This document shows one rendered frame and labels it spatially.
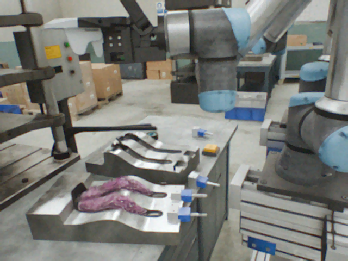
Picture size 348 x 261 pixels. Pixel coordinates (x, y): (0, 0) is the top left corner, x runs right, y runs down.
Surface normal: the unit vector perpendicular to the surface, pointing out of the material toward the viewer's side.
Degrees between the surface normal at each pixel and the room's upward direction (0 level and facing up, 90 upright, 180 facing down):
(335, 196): 0
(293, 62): 90
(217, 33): 90
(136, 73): 90
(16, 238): 0
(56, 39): 90
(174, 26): 72
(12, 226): 0
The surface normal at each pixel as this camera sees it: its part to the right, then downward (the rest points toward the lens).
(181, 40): 0.01, 0.67
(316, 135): -1.00, 0.04
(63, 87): 0.92, 0.10
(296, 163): -0.67, 0.01
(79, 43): 0.52, 0.17
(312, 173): -0.19, 0.07
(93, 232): -0.11, 0.37
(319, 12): -0.39, 0.36
